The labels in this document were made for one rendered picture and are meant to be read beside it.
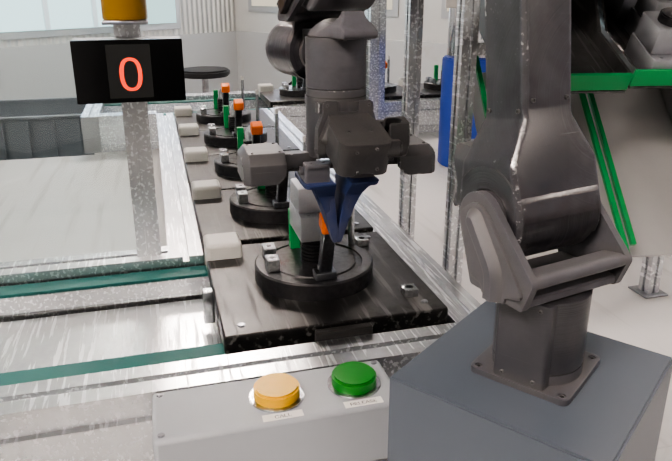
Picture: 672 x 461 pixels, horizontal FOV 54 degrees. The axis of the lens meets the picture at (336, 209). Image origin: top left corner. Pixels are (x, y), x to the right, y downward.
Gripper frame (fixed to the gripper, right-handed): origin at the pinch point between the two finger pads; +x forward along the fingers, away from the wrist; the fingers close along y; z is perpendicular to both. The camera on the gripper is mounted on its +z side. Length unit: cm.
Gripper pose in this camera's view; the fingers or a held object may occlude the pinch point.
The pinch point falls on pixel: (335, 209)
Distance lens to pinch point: 65.6
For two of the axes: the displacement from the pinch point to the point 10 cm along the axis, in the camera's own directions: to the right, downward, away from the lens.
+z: 2.6, 3.1, -9.2
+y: 9.7, -0.8, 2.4
